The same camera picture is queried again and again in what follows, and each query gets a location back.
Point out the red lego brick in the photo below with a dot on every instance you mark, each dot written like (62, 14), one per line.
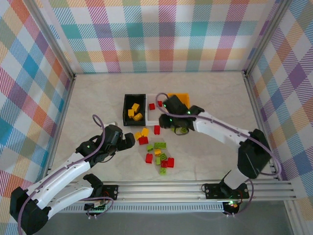
(171, 162)
(157, 130)
(143, 140)
(148, 158)
(164, 164)
(159, 103)
(152, 106)

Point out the yellow lego brick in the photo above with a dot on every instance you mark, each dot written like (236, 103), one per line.
(138, 135)
(157, 152)
(138, 117)
(135, 107)
(145, 131)
(131, 112)

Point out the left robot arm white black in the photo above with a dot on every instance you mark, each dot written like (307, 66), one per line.
(61, 176)

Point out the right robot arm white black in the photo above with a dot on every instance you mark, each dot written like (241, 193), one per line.
(220, 133)

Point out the orange plastic bin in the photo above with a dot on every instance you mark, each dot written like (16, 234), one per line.
(183, 96)

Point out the wide green lego brick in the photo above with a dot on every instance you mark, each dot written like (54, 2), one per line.
(160, 145)

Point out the white plastic bin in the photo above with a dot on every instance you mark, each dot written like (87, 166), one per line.
(147, 110)

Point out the black plastic bin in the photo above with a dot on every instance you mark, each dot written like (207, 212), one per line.
(126, 107)

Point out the green controller board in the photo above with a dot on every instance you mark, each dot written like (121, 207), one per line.
(231, 204)
(96, 206)

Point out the aluminium side rail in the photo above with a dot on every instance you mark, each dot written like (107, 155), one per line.
(63, 115)
(258, 110)

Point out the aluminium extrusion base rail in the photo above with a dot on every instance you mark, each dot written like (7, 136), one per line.
(159, 191)

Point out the aluminium frame post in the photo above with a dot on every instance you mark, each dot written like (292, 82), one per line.
(53, 39)
(265, 36)

